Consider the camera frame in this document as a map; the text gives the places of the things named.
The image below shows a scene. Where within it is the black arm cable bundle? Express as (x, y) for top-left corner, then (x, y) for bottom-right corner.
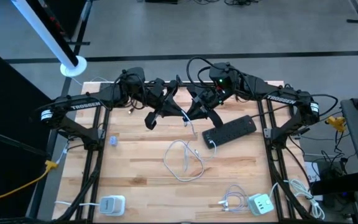
(53, 146), (102, 222)
(270, 146), (316, 222)

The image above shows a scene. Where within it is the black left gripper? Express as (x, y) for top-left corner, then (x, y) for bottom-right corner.
(144, 77), (185, 131)

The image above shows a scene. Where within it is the pale green cube power strip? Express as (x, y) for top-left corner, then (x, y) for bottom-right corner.
(247, 192), (275, 217)

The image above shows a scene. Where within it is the thin black charger cable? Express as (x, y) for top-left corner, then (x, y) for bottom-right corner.
(233, 93), (256, 103)

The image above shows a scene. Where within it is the black power strip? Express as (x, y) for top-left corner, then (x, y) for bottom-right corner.
(201, 114), (257, 150)

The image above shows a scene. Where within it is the white paper sheet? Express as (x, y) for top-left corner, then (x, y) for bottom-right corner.
(305, 161), (322, 184)

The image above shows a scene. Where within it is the white tower power strip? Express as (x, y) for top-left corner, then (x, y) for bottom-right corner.
(99, 195), (126, 217)

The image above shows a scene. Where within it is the white braided charger cable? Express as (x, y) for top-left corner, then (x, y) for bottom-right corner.
(180, 110), (198, 139)
(162, 139), (219, 183)

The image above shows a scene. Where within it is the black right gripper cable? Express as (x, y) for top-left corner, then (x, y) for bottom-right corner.
(186, 57), (218, 86)

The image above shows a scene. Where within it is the white pole with round base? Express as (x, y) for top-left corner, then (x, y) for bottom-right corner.
(10, 0), (88, 78)

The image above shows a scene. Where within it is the white bundled power cord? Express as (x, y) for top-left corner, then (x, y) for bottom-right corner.
(268, 178), (326, 221)

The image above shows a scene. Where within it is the black USB cable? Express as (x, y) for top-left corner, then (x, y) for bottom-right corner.
(126, 98), (145, 114)

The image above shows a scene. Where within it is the yellow power plug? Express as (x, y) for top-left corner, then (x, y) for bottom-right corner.
(324, 116), (347, 133)

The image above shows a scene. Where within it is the yellow extension cord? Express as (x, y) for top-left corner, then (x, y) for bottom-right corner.
(0, 159), (59, 203)

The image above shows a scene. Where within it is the black power strip cord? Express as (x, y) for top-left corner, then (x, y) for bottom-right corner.
(249, 83), (294, 120)

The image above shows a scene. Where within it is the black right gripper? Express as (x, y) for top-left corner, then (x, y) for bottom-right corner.
(187, 83), (232, 129)

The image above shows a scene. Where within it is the black partition panel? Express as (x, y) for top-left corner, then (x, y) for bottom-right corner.
(26, 0), (93, 68)
(0, 40), (60, 220)

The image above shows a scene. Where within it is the white tower strip cord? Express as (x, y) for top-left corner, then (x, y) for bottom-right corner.
(53, 140), (101, 207)

